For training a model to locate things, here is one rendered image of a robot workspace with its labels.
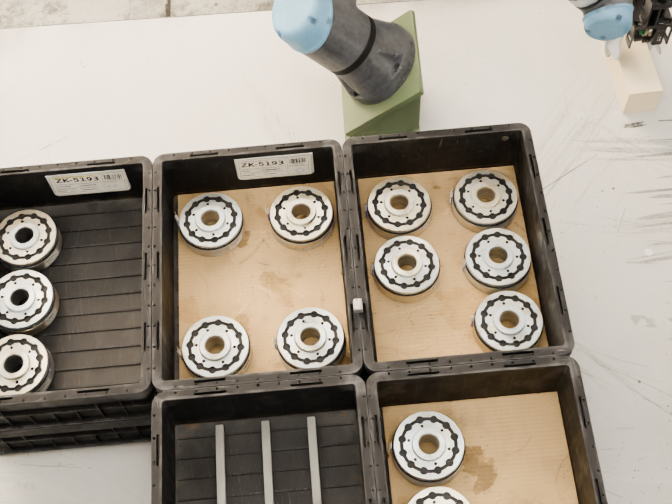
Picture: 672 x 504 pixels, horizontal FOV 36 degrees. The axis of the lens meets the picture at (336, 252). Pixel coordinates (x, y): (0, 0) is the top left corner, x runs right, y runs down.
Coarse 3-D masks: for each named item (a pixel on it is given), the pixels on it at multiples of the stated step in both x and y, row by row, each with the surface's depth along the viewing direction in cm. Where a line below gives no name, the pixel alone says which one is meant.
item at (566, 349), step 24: (360, 144) 163; (528, 144) 162; (528, 168) 160; (360, 240) 155; (552, 240) 154; (360, 264) 153; (552, 264) 152; (360, 288) 151; (552, 288) 151; (360, 312) 149; (408, 360) 146; (432, 360) 146; (456, 360) 145; (480, 360) 145; (504, 360) 145
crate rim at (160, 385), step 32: (160, 160) 163; (192, 160) 163; (160, 192) 160; (160, 224) 158; (160, 256) 155; (352, 256) 154; (160, 288) 152; (352, 288) 153; (160, 320) 150; (352, 320) 150; (160, 352) 147; (352, 352) 146; (160, 384) 145; (192, 384) 145; (224, 384) 145
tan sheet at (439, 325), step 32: (448, 192) 170; (448, 224) 167; (512, 224) 167; (448, 256) 164; (448, 288) 162; (384, 320) 160; (416, 320) 159; (448, 320) 159; (384, 352) 157; (416, 352) 157; (448, 352) 157; (480, 352) 156
